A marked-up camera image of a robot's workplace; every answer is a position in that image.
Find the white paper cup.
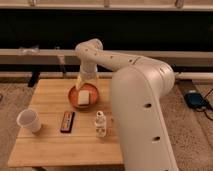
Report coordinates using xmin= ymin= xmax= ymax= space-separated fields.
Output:
xmin=16 ymin=108 xmax=42 ymax=133

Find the orange round plate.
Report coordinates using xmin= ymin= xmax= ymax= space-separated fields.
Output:
xmin=68 ymin=83 xmax=99 ymax=108

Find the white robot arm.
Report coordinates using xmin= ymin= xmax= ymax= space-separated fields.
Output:
xmin=75 ymin=39 xmax=179 ymax=171

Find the wooden table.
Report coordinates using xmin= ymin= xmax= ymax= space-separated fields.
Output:
xmin=8 ymin=79 xmax=122 ymax=167

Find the black cable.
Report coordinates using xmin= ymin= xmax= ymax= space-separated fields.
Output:
xmin=199 ymin=87 xmax=213 ymax=122

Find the white sponge block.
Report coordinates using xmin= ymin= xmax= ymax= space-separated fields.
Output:
xmin=78 ymin=90 xmax=90 ymax=105

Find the blue foot pedal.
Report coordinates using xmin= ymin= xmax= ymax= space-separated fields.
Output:
xmin=184 ymin=91 xmax=206 ymax=109

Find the dark chocolate bar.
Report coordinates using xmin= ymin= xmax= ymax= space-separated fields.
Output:
xmin=60 ymin=111 xmax=75 ymax=133

